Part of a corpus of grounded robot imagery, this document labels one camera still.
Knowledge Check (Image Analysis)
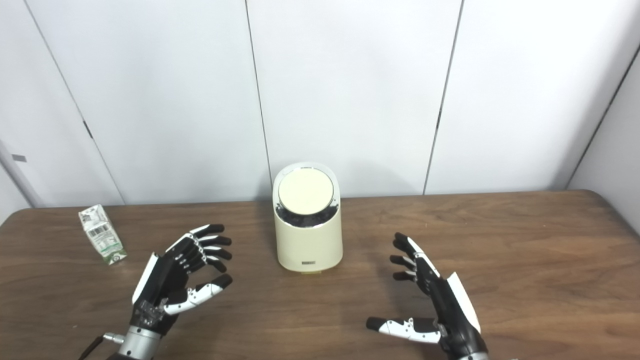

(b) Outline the white green milk carton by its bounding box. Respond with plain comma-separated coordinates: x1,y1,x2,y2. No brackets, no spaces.
78,204,128,266

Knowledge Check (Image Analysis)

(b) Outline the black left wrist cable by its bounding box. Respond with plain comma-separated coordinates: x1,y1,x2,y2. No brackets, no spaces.
77,333,124,360

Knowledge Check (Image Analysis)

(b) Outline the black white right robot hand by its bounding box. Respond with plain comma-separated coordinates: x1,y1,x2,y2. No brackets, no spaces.
365,232,489,360

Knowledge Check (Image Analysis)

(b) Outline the cream-colored cylindrical bin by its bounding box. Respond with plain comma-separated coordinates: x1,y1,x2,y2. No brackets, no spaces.
272,161,344,274

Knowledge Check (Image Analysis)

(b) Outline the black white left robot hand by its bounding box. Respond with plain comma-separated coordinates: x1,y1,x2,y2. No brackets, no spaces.
130,223,234,337

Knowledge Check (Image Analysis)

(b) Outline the round cream bin lid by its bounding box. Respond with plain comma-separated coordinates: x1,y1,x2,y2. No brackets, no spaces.
278,168,334,217

